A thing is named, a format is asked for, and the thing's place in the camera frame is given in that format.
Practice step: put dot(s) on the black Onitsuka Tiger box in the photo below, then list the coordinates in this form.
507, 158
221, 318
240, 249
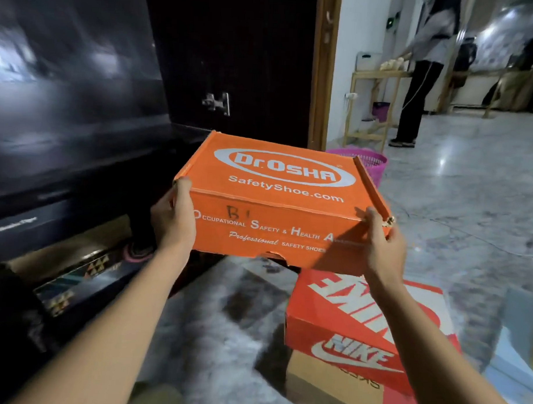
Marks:
30, 230

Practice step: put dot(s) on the person's left forearm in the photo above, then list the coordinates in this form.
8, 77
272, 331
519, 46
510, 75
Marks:
104, 342

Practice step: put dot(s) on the person's dark trousers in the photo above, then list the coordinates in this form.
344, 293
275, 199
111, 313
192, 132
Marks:
155, 398

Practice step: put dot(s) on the white storage box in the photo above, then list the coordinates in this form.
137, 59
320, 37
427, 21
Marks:
368, 61

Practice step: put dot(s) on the light blue shoe box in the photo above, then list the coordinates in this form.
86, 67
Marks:
519, 330

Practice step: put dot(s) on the person's right hand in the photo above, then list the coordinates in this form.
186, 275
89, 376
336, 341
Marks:
386, 260

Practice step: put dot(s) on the black patterned shoe box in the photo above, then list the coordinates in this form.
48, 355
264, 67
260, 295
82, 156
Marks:
85, 280

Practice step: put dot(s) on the light wooden rack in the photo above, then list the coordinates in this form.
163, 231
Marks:
489, 72
371, 73

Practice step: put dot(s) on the person's left hand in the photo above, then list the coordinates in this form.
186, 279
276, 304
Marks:
174, 222

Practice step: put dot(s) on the row of cream containers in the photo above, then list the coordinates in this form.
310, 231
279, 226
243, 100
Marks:
393, 64

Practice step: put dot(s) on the brown wooden room door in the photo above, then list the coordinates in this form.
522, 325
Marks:
324, 71

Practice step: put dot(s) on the tan and red Skechers box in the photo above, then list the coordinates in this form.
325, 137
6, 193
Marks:
321, 385

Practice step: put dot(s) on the orange Dr Osha box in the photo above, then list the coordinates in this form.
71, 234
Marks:
270, 208

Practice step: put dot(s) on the red shoe box white tick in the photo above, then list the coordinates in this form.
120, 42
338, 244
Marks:
332, 315

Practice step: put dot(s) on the dark wooden cabinet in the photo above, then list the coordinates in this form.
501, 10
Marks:
77, 114

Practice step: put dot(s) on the silver metal cabinet hinge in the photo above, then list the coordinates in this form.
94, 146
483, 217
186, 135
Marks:
217, 103

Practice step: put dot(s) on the wall switch green light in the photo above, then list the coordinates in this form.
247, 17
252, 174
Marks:
389, 23

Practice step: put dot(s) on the pink plastic waste basket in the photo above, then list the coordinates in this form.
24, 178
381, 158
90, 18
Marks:
374, 162

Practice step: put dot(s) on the dark wooden cabinet door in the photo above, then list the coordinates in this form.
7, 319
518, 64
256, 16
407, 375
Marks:
254, 55

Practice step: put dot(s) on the person's right forearm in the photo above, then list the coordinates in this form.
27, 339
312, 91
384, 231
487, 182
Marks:
435, 367

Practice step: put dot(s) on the small purple bucket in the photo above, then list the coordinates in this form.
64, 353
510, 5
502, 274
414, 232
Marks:
381, 112

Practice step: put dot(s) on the tan cardboard shoe box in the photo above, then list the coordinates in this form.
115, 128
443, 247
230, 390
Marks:
73, 249

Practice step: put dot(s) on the white wall socket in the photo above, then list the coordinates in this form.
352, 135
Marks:
351, 96

